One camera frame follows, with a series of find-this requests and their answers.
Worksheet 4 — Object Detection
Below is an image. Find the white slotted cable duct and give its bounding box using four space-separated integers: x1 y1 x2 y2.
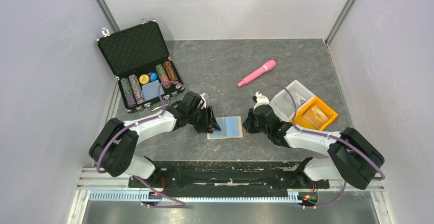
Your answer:
89 190 302 204

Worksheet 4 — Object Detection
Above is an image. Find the blue card deck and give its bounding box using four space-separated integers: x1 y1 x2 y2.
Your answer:
141 80 164 101

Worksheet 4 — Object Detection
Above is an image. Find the yellow dealer chip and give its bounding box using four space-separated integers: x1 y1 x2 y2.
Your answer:
139 74 150 84

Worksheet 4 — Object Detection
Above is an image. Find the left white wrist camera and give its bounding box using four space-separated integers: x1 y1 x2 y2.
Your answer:
199 93 208 109

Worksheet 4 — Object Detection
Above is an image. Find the white plastic bin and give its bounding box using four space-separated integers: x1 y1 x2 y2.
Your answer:
269 80 317 121

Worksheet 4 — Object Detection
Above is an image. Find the orange plastic bin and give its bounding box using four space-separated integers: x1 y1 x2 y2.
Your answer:
295 97 338 130

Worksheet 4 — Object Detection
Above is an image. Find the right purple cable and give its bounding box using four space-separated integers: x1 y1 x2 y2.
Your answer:
258 84 386 210

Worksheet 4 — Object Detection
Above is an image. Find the beige card holder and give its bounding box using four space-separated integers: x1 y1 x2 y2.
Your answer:
207 116 243 140

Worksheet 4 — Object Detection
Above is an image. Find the green red chip stack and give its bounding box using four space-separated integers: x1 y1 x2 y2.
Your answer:
156 64 171 89

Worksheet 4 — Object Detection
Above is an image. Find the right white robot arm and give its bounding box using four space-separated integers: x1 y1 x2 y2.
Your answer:
242 105 385 190

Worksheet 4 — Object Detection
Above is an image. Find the green purple chip stack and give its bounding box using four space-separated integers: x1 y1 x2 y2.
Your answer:
120 78 137 109

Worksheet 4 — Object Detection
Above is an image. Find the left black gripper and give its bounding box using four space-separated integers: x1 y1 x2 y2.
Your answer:
188 105 221 133

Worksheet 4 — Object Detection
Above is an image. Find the blue dealer chip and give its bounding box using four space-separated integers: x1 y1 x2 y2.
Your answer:
148 72 158 82

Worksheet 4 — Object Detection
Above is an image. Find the card in orange bin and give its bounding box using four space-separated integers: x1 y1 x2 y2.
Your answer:
303 105 329 128

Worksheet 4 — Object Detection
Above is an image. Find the card in white bin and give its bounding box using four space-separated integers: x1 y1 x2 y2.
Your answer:
289 89 306 108

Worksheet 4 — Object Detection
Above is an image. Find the pink toy microphone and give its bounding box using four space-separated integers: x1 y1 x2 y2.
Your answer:
237 59 276 87

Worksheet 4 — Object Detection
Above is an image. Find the purple grey chip stack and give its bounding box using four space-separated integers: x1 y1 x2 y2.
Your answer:
128 74 145 104

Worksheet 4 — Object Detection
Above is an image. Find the purple cable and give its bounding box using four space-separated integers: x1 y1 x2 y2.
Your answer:
258 84 386 210
95 81 187 210

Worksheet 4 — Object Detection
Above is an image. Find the orange black chip stack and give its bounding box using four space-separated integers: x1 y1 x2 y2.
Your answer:
163 60 179 82

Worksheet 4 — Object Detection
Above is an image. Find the black poker chip case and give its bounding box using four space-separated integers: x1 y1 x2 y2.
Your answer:
96 20 185 113

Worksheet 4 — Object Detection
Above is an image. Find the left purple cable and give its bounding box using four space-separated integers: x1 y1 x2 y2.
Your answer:
95 81 187 210

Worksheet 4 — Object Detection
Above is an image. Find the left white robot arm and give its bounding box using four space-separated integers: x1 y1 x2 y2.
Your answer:
89 91 221 187

